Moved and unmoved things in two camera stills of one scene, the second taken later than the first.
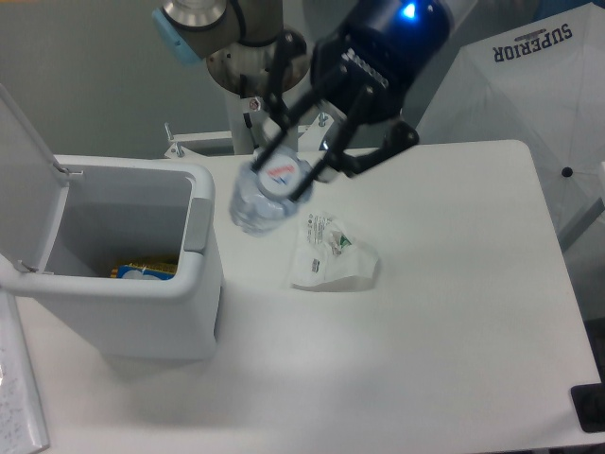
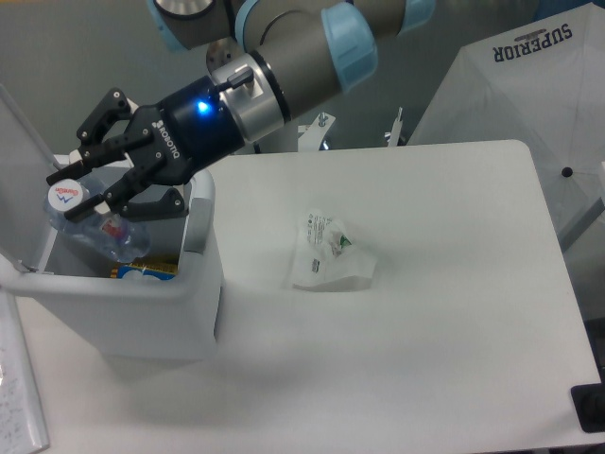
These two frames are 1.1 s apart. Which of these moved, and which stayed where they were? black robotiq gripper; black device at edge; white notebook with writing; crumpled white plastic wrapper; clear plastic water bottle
Moved: clear plastic water bottle; black robotiq gripper
Stayed: white notebook with writing; crumpled white plastic wrapper; black device at edge
